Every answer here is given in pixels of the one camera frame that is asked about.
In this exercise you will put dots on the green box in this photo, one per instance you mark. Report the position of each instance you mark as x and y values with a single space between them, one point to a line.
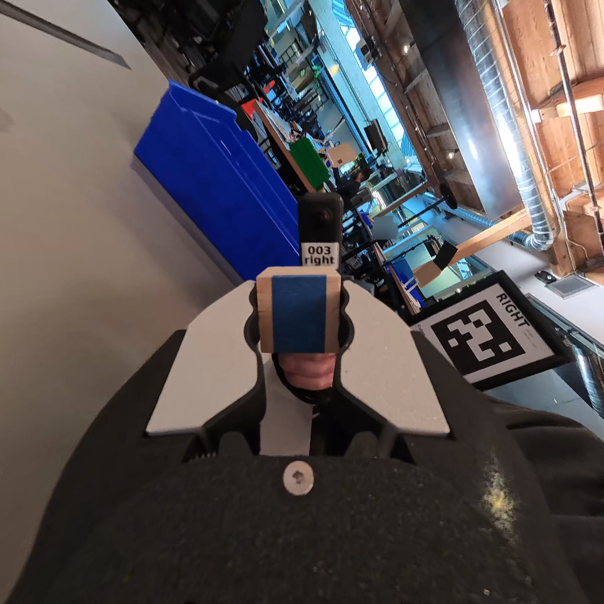
309 165

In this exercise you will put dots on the black round disc pole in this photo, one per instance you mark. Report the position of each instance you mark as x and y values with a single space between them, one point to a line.
447 196

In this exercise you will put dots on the grey desk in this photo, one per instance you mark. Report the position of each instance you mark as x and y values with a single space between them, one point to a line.
71 236

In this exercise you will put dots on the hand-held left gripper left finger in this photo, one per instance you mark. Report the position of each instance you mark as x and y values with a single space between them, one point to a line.
207 368

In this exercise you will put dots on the person's right hand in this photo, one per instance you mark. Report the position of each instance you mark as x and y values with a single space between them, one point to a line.
306 370

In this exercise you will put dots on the silver ventilation duct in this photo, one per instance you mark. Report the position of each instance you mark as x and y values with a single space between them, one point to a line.
514 141

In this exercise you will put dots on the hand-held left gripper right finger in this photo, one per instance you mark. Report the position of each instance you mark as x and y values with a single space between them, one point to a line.
387 368

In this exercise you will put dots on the wooden board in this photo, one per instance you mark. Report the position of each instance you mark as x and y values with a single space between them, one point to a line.
340 154

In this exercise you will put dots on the wooden cube blue stripe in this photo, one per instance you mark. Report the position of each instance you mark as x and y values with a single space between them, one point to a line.
299 311

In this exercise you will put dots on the tan board black panel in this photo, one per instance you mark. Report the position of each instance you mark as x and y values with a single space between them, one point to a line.
434 266

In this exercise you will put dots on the wooden table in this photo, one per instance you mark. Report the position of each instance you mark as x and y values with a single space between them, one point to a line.
278 137

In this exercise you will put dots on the grey wall vent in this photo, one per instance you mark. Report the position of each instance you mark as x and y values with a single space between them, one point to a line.
568 285

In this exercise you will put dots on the blue plastic bin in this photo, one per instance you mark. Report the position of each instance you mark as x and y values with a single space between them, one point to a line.
222 188

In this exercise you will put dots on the person's body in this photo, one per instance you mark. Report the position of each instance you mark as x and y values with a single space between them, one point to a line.
557 495

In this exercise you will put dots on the hanging black monitor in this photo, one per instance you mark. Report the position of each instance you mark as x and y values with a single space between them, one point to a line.
375 135

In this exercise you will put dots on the black white marker sign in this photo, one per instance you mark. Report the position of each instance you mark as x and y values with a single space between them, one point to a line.
486 335

